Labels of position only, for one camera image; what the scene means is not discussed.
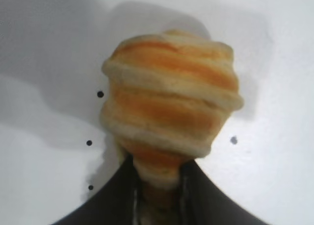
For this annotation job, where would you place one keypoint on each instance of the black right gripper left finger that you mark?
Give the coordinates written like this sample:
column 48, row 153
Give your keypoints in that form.
column 110, row 200

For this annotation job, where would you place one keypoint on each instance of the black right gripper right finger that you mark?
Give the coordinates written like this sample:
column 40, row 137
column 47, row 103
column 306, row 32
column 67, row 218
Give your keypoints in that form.
column 208, row 203

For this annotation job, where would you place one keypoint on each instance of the long striped bread roll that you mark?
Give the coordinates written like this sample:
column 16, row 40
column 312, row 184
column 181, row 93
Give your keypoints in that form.
column 169, row 100

